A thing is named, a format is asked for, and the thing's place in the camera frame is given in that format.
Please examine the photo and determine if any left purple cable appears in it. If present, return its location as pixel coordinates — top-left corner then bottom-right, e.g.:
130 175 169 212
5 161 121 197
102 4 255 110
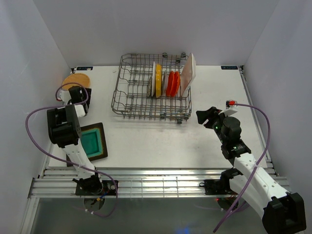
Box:
25 82 119 217

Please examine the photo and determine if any white plate green rim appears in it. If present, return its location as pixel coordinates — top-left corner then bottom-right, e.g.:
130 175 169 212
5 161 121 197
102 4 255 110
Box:
151 61 156 97

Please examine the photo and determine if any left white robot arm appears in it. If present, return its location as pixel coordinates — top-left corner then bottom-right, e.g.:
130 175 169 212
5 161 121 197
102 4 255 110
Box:
47 85 103 195

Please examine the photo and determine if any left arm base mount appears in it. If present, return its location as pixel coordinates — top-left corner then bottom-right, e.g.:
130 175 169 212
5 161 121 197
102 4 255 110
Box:
75 179 118 196

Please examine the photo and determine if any yellow dotted scalloped plate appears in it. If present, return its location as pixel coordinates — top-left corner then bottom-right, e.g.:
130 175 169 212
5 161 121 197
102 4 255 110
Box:
156 64 162 98

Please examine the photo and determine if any woven bamboo round plate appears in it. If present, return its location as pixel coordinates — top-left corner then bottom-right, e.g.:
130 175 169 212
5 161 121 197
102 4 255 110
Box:
62 73 91 91

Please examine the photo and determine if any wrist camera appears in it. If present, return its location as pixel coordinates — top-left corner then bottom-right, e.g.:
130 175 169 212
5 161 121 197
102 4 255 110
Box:
56 89 71 103
218 99 238 117

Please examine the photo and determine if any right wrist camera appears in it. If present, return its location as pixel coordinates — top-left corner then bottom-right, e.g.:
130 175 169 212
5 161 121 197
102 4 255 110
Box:
218 99 238 117

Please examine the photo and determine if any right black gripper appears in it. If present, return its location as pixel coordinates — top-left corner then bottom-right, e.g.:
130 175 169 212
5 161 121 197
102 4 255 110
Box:
196 107 230 144

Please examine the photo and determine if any speckled beige small plate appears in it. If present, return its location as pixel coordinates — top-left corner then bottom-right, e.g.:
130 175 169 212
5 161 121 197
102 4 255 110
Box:
147 77 153 97

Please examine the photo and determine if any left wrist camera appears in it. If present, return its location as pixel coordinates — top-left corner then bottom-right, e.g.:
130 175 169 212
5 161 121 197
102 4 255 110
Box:
56 89 71 103

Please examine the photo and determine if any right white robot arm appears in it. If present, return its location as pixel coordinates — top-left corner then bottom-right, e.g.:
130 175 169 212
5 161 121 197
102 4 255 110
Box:
196 101 307 234

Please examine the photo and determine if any light blue scalloped plate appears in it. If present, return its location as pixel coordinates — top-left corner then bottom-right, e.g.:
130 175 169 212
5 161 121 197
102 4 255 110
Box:
161 73 168 96

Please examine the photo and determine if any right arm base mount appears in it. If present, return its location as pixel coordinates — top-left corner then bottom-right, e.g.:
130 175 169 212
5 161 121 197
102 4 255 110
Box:
199 179 233 195

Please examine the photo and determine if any teal square brown-rimmed plate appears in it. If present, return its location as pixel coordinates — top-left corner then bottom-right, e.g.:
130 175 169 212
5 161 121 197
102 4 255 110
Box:
80 122 108 161

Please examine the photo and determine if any grey wire dish rack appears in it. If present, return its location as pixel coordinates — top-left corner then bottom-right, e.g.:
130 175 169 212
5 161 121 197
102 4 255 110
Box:
111 53 192 124

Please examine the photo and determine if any orange round plate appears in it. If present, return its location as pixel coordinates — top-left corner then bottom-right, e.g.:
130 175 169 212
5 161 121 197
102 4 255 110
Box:
166 71 175 97
174 72 180 96

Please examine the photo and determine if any white rectangular plate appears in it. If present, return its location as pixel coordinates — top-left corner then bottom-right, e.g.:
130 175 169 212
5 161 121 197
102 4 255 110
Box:
180 53 196 97

